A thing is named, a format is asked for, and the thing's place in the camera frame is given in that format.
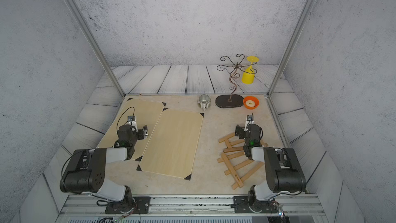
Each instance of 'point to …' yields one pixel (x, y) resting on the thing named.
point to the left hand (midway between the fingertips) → (140, 125)
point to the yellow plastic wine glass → (248, 76)
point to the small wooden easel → (236, 148)
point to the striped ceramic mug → (204, 101)
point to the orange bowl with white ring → (250, 102)
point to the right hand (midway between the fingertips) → (248, 124)
